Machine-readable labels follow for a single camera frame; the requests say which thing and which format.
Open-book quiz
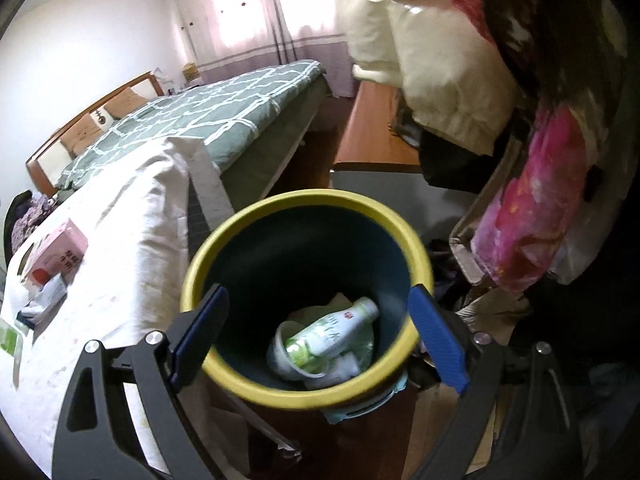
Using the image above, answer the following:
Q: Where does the pink floral cloth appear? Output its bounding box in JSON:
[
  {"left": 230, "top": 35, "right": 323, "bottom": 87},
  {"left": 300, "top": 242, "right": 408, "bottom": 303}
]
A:
[{"left": 470, "top": 105, "right": 601, "bottom": 296}]

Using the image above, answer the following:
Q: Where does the cream puffer jacket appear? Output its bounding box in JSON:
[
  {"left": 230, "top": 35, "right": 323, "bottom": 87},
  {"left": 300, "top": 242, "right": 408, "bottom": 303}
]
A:
[{"left": 335, "top": 0, "right": 526, "bottom": 156}]

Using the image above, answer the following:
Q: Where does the yellow rimmed dark bin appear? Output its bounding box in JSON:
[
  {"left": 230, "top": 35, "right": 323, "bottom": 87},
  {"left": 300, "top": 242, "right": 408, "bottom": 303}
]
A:
[{"left": 180, "top": 189, "right": 435, "bottom": 411}]

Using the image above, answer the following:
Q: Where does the bed with green quilt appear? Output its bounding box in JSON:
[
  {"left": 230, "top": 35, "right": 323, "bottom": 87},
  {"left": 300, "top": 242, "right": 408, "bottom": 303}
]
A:
[{"left": 26, "top": 71, "right": 333, "bottom": 211}]

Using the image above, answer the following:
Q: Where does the green plastic packet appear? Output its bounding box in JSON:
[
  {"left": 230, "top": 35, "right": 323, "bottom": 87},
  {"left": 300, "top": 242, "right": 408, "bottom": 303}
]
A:
[{"left": 0, "top": 320, "right": 23, "bottom": 361}]

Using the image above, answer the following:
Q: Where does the pink white curtain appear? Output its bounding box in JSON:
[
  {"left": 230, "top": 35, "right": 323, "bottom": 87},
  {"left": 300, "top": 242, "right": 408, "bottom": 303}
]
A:
[{"left": 160, "top": 0, "right": 351, "bottom": 98}]

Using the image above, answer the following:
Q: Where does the green plaid duvet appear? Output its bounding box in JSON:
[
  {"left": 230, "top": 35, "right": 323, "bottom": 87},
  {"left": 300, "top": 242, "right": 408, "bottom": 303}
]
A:
[{"left": 60, "top": 59, "right": 323, "bottom": 191}]

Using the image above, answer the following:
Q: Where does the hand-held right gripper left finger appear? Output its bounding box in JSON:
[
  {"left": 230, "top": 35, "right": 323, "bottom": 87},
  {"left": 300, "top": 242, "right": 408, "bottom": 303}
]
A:
[{"left": 50, "top": 284, "right": 231, "bottom": 480}]

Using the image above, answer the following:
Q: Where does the brown bear pillow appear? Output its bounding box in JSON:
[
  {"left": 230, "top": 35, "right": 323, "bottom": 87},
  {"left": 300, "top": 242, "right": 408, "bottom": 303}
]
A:
[
  {"left": 60, "top": 115, "right": 108, "bottom": 156},
  {"left": 102, "top": 87, "right": 151, "bottom": 121}
]

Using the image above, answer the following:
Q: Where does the pile of clothes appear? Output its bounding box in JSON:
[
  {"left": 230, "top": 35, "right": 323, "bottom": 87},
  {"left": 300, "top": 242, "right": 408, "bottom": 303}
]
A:
[{"left": 2, "top": 190, "right": 56, "bottom": 251}]

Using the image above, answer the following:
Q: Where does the pink strawberry milk carton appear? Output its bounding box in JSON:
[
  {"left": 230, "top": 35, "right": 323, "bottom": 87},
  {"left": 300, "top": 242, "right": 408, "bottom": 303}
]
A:
[{"left": 22, "top": 217, "right": 90, "bottom": 286}]

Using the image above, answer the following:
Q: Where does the grey squeeze tube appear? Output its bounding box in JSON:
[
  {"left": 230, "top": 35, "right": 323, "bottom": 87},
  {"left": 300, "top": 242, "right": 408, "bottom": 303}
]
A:
[{"left": 17, "top": 275, "right": 68, "bottom": 321}]

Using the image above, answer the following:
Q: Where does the white yogurt cup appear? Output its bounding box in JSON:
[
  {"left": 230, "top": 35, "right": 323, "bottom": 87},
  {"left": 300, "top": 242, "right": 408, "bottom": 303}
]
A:
[{"left": 266, "top": 321, "right": 326, "bottom": 381}]

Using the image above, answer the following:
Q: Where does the green white drink bottle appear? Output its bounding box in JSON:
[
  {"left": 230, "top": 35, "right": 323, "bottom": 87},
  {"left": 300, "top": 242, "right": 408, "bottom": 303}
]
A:
[{"left": 285, "top": 296, "right": 381, "bottom": 367}]

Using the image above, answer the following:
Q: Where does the wooden desk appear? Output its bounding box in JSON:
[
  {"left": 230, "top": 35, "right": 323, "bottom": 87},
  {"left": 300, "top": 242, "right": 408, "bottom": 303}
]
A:
[{"left": 332, "top": 80, "right": 423, "bottom": 168}]

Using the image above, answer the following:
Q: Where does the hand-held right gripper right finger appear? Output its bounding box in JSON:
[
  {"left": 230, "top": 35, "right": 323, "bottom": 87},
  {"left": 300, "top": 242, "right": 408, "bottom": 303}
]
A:
[{"left": 407, "top": 284, "right": 583, "bottom": 480}]

